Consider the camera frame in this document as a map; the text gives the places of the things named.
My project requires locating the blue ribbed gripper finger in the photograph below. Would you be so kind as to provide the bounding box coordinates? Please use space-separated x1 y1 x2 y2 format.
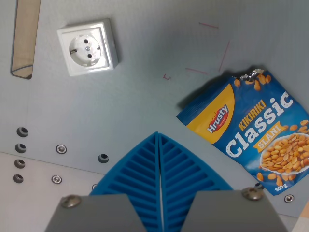
44 131 162 232
158 132 288 232

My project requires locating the white wall power socket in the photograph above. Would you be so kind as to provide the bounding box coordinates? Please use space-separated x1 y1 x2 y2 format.
56 18 120 77

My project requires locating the wooden strip with blue edge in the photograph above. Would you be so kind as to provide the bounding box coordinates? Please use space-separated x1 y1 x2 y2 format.
10 0 42 80

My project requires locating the blue Classic peanut bag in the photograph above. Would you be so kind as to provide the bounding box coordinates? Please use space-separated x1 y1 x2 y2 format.
176 68 309 197

